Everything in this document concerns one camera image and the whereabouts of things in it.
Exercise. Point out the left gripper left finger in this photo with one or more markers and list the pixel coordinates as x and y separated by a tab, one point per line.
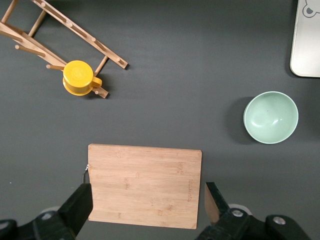
75	207

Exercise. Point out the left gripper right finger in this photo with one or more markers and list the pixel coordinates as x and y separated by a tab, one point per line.
220	212

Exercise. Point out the wooden cutting board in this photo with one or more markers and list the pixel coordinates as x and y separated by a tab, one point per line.
145	185

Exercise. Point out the light green bowl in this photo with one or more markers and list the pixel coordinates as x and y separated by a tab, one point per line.
271	117

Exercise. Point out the yellow mug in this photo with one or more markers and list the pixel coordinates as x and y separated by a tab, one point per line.
77	75

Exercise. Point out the wooden mug rack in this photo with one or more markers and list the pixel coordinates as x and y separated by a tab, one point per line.
37	43

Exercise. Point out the beige bear print tray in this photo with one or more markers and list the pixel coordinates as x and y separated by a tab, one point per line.
307	50

